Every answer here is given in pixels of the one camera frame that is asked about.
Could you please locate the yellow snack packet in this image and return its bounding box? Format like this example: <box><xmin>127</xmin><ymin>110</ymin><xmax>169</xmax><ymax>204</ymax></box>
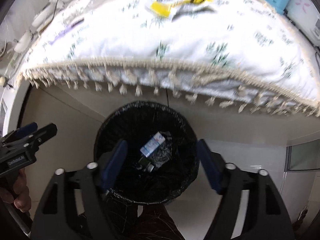
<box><xmin>150</xmin><ymin>0</ymin><xmax>215</xmax><ymax>21</ymax></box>

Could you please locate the blue white milk carton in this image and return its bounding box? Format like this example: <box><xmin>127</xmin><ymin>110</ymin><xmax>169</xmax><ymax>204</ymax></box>
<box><xmin>140</xmin><ymin>132</ymin><xmax>165</xmax><ymax>158</ymax></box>

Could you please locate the black trash bin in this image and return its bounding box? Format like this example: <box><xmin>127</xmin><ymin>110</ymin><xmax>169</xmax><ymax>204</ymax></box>
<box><xmin>94</xmin><ymin>101</ymin><xmax>200</xmax><ymax>205</ymax></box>

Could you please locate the person's left hand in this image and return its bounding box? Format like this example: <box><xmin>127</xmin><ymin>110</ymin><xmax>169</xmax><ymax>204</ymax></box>
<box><xmin>0</xmin><ymin>168</ymin><xmax>32</xmax><ymax>213</ymax></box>

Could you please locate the white ceramic bowl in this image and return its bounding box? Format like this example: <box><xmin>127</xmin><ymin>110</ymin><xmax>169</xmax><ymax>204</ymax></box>
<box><xmin>14</xmin><ymin>29</ymin><xmax>34</xmax><ymax>54</ymax></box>

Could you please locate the white floral tablecloth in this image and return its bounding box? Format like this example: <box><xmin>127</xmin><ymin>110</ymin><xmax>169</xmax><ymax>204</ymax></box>
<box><xmin>14</xmin><ymin>0</ymin><xmax>319</xmax><ymax>116</ymax></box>

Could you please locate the white rice cooker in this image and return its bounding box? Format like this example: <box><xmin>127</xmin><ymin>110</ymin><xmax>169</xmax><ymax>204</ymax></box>
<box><xmin>286</xmin><ymin>0</ymin><xmax>319</xmax><ymax>47</ymax></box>

